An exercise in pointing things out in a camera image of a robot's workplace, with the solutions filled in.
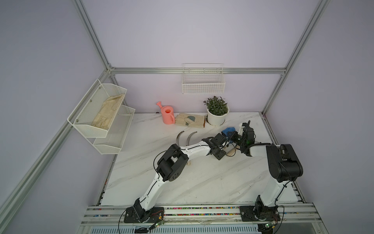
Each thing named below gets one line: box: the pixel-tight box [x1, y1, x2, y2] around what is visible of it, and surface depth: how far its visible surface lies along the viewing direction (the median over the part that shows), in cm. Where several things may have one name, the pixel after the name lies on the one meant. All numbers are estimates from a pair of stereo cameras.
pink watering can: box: [155, 101, 175, 125], surface depth 110 cm
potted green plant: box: [203, 95, 230, 126], surface depth 104 cm
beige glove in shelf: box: [91, 93, 125, 131], surface depth 81 cm
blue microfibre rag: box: [222, 127, 236, 137], surface depth 101 cm
